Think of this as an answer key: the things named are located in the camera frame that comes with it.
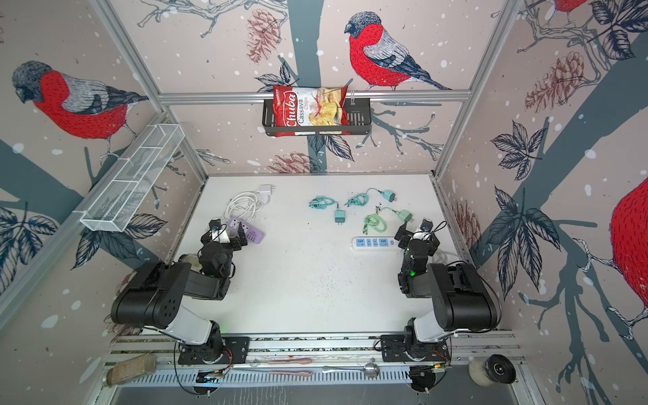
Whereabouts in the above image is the brown sponge block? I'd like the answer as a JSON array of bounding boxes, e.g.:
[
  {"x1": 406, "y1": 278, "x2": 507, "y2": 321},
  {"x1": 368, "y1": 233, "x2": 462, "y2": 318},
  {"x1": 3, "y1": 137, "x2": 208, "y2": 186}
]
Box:
[{"x1": 105, "y1": 354, "x2": 157, "y2": 386}]

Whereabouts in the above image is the green charger with cable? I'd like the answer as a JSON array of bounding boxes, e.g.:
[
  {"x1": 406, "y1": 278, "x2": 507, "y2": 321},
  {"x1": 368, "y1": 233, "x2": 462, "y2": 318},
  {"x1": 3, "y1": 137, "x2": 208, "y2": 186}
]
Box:
[{"x1": 362, "y1": 206, "x2": 414, "y2": 236}]

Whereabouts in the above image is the metal spoon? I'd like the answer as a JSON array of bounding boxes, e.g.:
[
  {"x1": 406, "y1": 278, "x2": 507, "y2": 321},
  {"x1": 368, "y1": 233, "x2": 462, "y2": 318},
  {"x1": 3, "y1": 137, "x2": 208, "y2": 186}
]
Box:
[{"x1": 322, "y1": 361, "x2": 381, "y2": 379}]

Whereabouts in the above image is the black wire basket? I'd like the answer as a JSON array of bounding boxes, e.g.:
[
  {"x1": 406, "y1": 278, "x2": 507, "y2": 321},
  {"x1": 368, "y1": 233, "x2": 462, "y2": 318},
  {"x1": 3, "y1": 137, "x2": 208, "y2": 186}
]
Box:
[{"x1": 262, "y1": 98, "x2": 372, "y2": 137}]

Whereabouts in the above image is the teal charger round plug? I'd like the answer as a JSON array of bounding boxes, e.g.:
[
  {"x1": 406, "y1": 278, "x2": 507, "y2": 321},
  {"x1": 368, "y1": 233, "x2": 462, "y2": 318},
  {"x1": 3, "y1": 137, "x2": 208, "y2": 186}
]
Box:
[{"x1": 343, "y1": 187, "x2": 397, "y2": 208}]

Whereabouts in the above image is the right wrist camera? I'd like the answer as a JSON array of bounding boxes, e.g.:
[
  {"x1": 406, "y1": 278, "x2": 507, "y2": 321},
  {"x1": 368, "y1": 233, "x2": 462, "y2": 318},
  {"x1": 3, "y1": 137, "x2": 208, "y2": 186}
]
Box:
[{"x1": 412, "y1": 231, "x2": 431, "y2": 241}]

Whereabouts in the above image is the white mesh shelf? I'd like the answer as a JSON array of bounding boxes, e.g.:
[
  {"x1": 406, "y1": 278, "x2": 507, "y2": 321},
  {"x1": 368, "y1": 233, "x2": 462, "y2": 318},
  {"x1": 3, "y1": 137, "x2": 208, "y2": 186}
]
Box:
[{"x1": 80, "y1": 123, "x2": 185, "y2": 232}]

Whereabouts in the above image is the purple power strip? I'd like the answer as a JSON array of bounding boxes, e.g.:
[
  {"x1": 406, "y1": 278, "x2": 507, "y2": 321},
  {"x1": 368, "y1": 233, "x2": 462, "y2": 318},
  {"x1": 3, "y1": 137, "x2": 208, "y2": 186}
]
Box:
[{"x1": 227, "y1": 216, "x2": 265, "y2": 245}]

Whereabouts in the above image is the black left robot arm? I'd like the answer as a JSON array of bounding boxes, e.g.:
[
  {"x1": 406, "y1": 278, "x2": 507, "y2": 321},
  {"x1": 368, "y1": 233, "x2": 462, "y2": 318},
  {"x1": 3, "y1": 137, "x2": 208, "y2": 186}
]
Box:
[{"x1": 111, "y1": 219, "x2": 250, "y2": 366}]

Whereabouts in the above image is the red chips bag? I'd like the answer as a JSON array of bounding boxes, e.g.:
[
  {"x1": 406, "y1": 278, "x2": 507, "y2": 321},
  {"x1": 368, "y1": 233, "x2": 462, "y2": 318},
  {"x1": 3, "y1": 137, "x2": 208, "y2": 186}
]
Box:
[{"x1": 273, "y1": 86, "x2": 349, "y2": 137}]

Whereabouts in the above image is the white charger with cable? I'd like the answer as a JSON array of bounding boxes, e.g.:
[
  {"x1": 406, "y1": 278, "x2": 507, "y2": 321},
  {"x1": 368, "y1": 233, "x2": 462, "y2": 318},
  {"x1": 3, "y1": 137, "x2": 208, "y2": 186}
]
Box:
[{"x1": 223, "y1": 184, "x2": 274, "y2": 222}]

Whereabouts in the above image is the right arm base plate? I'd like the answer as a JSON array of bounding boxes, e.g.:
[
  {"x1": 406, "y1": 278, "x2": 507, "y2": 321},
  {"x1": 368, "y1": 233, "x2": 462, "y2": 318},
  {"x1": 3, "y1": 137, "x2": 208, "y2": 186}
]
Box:
[{"x1": 379, "y1": 334, "x2": 450, "y2": 363}]

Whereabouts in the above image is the small glass jar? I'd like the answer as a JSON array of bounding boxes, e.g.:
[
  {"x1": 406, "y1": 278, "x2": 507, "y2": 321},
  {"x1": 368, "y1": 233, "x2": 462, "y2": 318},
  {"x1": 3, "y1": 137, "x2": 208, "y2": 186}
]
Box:
[{"x1": 178, "y1": 254, "x2": 202, "y2": 270}]

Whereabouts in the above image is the tape roll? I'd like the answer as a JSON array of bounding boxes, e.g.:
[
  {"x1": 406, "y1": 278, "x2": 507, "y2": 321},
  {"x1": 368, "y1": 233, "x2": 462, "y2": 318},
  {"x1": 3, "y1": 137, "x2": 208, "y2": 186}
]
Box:
[{"x1": 468, "y1": 354, "x2": 517, "y2": 387}]

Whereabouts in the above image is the teal charger with cable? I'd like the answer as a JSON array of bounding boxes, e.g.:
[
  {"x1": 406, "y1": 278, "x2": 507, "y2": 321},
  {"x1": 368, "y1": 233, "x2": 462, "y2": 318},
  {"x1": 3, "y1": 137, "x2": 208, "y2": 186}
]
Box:
[{"x1": 309, "y1": 196, "x2": 346, "y2": 224}]

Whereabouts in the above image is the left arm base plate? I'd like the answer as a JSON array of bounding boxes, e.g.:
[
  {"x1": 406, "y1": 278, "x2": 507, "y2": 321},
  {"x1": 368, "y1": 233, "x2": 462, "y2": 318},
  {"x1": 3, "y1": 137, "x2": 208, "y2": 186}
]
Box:
[{"x1": 177, "y1": 336, "x2": 251, "y2": 366}]

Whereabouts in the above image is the white power strip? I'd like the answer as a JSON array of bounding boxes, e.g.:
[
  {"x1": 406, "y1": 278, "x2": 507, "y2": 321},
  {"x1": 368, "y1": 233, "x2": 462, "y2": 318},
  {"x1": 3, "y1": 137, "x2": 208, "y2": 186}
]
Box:
[{"x1": 351, "y1": 236, "x2": 401, "y2": 251}]

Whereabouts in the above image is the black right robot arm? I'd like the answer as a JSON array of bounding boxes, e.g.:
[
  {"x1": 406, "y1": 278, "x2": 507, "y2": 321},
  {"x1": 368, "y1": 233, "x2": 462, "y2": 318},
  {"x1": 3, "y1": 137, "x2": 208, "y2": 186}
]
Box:
[{"x1": 394, "y1": 219, "x2": 501, "y2": 361}]

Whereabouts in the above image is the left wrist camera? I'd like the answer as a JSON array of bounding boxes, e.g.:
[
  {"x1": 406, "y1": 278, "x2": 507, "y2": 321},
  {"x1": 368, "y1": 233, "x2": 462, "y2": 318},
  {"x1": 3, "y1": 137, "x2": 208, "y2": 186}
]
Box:
[{"x1": 210, "y1": 224, "x2": 230, "y2": 244}]

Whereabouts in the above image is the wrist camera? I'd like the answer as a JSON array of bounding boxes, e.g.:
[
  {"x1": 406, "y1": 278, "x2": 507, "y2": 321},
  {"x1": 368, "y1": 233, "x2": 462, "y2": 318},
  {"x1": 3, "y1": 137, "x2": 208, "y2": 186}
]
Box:
[
  {"x1": 412, "y1": 231, "x2": 431, "y2": 241},
  {"x1": 210, "y1": 224, "x2": 230, "y2": 244}
]

